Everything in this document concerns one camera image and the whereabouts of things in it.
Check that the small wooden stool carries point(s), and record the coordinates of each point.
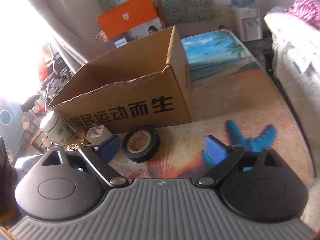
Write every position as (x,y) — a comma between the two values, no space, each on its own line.
(36,141)

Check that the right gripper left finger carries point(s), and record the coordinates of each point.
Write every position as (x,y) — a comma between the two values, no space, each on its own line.
(62,184)

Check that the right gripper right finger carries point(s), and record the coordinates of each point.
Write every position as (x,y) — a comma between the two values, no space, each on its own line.
(259,186)

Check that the wheelchair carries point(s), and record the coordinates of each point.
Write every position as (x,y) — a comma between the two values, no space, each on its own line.
(54,73)

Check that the blue patterned cushion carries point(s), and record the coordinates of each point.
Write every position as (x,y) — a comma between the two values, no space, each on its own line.
(11,126)

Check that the gold-lid dark green jar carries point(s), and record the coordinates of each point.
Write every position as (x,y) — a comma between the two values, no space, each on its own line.
(77,141)

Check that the orange Philips product box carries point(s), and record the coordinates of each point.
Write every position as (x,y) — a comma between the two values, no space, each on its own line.
(129,21)

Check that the brown cardboard box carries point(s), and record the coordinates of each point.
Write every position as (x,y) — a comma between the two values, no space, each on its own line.
(145,82)

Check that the white water dispenser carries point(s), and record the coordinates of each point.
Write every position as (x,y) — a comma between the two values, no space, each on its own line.
(247,23)

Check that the black electrical tape roll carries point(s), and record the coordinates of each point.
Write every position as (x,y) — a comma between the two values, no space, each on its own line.
(141,144)

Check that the white green-label supplement jar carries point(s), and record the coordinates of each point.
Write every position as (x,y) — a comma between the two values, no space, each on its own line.
(56,129)

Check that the pink patterned cloth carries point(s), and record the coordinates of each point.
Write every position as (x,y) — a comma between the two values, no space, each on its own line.
(306,10)

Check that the white USB wall charger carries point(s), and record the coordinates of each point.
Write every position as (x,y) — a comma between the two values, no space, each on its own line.
(98,134)

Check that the beige curtain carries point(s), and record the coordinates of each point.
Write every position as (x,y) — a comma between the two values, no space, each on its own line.
(74,28)

